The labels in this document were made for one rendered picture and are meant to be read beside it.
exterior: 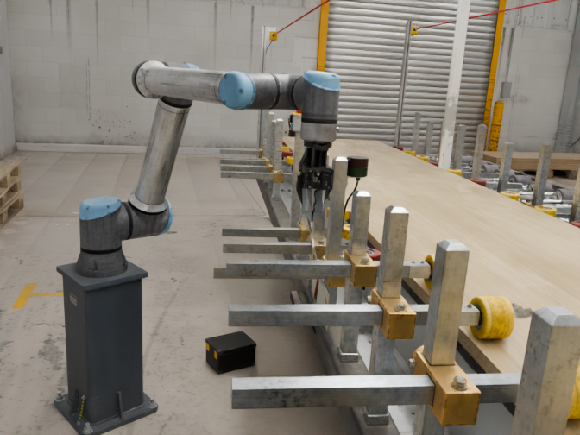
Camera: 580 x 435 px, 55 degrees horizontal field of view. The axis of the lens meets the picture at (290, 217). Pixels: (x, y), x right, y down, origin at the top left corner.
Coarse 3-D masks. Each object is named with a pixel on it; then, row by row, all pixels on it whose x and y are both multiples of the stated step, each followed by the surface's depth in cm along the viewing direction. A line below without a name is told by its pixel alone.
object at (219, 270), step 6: (216, 264) 150; (222, 264) 150; (216, 270) 148; (222, 270) 148; (216, 276) 148; (222, 276) 148; (228, 276) 148; (234, 276) 149; (240, 276) 149; (246, 276) 149; (252, 276) 149; (258, 276) 150; (264, 276) 150; (270, 276) 150; (276, 276) 150
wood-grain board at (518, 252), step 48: (288, 144) 385; (336, 144) 400; (384, 144) 417; (384, 192) 238; (432, 192) 244; (480, 192) 250; (432, 240) 170; (480, 240) 173; (528, 240) 176; (576, 240) 179; (480, 288) 132; (528, 288) 134; (576, 288) 135; (576, 432) 78
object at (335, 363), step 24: (264, 192) 330; (288, 216) 271; (288, 240) 231; (312, 336) 162; (336, 336) 148; (336, 360) 135; (360, 360) 136; (360, 408) 116; (360, 432) 109; (384, 432) 109
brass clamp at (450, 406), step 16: (416, 352) 84; (416, 368) 84; (432, 368) 80; (448, 368) 80; (448, 384) 76; (432, 400) 78; (448, 400) 74; (464, 400) 74; (448, 416) 74; (464, 416) 75
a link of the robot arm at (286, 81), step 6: (282, 78) 140; (288, 78) 141; (294, 78) 140; (282, 84) 139; (288, 84) 140; (294, 84) 139; (282, 90) 139; (288, 90) 140; (282, 96) 139; (288, 96) 140; (282, 102) 141; (288, 102) 141; (276, 108) 142; (282, 108) 144; (288, 108) 144; (294, 108) 142
